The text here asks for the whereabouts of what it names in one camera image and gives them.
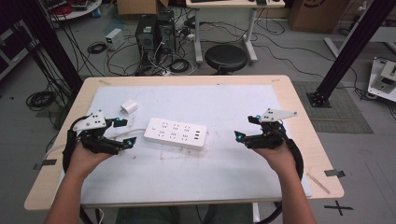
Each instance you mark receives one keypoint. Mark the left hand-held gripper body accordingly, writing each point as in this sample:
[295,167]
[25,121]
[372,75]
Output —
[93,123]

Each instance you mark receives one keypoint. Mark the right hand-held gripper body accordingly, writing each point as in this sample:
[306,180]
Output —
[270,137]

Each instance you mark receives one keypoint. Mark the person's right hand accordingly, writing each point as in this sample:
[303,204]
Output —
[281,160]

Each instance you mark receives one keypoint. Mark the person's left hand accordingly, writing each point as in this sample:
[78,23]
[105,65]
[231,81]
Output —
[84,160]

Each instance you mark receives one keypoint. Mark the white power adapter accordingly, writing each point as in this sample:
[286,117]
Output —
[129,107]

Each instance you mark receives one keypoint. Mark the wooden table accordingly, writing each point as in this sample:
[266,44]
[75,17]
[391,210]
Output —
[314,155]

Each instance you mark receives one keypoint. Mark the white power strip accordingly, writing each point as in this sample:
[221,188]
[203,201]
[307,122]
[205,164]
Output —
[176,133]

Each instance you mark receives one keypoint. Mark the white table mat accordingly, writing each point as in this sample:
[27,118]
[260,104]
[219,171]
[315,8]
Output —
[202,174]

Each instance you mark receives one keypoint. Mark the black tape piece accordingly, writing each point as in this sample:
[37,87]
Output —
[46,163]
[334,173]

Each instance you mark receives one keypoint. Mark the thin wooden stick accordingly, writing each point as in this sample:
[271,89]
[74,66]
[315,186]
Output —
[318,183]

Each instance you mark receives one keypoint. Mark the black round stool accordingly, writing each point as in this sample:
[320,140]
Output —
[225,57]

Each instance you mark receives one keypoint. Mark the grey floor mat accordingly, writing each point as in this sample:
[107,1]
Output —
[342,115]

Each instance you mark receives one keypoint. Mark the white bench power supply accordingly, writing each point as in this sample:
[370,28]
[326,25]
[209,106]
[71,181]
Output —
[114,39]

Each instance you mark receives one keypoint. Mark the black computer tower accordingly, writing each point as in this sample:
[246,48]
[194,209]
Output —
[166,31]
[146,39]

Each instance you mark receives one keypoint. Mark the black tape cross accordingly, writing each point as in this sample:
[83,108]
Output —
[338,207]

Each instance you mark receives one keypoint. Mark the round white table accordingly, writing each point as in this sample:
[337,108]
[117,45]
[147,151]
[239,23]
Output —
[74,11]

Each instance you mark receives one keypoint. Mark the small cardboard box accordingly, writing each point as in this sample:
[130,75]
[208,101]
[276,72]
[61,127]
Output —
[137,6]

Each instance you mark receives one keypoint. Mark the white desk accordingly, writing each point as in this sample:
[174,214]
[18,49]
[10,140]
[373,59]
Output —
[233,3]

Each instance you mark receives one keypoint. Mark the large cardboard box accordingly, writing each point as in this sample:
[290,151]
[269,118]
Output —
[316,15]

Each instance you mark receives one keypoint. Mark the white device board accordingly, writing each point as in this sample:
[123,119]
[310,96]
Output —
[384,77]

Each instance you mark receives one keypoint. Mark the black metal post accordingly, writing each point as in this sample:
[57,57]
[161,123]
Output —
[351,49]
[53,40]

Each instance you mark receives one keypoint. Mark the grey metal frame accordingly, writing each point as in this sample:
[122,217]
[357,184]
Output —
[12,59]

